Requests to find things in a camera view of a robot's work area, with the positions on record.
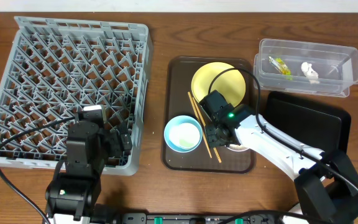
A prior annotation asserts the white bowl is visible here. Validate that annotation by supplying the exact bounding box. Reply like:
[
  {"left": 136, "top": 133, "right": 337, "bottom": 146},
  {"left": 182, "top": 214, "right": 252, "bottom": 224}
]
[{"left": 227, "top": 144, "right": 249, "bottom": 152}]

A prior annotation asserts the green snack wrapper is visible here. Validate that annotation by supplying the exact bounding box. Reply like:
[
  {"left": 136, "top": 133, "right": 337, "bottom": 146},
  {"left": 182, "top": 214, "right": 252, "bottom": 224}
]
[{"left": 268, "top": 56, "right": 291, "bottom": 76}]

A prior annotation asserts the white tissue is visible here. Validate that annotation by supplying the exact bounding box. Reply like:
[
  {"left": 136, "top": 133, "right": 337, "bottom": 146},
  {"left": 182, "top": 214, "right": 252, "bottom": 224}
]
[{"left": 301, "top": 62, "right": 319, "bottom": 84}]

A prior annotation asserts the white paper cup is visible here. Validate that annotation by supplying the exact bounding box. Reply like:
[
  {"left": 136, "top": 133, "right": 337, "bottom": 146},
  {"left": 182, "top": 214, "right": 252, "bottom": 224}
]
[{"left": 168, "top": 123, "right": 201, "bottom": 149}]

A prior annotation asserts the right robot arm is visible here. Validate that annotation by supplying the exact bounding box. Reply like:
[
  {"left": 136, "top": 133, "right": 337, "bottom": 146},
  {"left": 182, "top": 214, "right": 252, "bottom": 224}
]
[{"left": 201, "top": 101, "right": 358, "bottom": 223}]

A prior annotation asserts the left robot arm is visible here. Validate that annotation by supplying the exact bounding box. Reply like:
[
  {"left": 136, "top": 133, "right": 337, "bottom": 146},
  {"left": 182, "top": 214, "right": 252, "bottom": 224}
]
[{"left": 45, "top": 121, "right": 132, "bottom": 223}]

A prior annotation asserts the grey dishwasher rack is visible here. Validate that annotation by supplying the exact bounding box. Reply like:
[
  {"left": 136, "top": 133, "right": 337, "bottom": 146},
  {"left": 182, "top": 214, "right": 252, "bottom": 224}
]
[{"left": 0, "top": 16, "right": 153, "bottom": 175}]

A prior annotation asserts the wooden chopstick right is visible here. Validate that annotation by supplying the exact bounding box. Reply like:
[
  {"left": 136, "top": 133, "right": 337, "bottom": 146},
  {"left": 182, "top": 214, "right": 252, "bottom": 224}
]
[{"left": 191, "top": 96, "right": 222, "bottom": 164}]

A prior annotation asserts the wooden chopstick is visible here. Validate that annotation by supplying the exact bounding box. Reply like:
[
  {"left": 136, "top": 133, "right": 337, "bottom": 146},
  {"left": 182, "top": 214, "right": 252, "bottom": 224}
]
[
  {"left": 187, "top": 91, "right": 212, "bottom": 159},
  {"left": 191, "top": 96, "right": 222, "bottom": 164}
]

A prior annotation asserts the light blue bowl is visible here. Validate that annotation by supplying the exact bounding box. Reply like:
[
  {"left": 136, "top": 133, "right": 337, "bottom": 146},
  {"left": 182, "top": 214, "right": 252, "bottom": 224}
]
[{"left": 163, "top": 115, "right": 203, "bottom": 153}]

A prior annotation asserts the wooden chopstick left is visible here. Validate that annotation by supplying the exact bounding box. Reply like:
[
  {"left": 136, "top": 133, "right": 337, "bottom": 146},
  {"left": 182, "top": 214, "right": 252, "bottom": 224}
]
[{"left": 187, "top": 91, "right": 212, "bottom": 159}]

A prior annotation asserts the yellow plate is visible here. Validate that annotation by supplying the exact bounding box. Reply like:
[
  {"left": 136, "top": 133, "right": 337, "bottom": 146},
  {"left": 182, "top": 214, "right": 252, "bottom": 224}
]
[{"left": 191, "top": 62, "right": 246, "bottom": 107}]

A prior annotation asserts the dark brown serving tray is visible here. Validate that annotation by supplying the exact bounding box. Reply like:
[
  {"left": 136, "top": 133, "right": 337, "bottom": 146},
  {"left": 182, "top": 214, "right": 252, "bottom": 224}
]
[{"left": 162, "top": 57, "right": 256, "bottom": 174}]

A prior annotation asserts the clear plastic bin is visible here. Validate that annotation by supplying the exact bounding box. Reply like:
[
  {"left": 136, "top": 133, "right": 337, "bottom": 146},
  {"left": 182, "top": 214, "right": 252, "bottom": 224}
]
[{"left": 254, "top": 39, "right": 358, "bottom": 98}]

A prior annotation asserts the black tray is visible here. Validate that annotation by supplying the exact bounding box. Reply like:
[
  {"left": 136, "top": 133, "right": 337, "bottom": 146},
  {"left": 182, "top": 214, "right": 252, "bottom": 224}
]
[{"left": 263, "top": 91, "right": 351, "bottom": 156}]

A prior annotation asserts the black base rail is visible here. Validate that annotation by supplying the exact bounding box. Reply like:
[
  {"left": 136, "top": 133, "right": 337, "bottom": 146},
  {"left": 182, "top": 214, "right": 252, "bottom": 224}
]
[{"left": 47, "top": 213, "right": 294, "bottom": 224}]

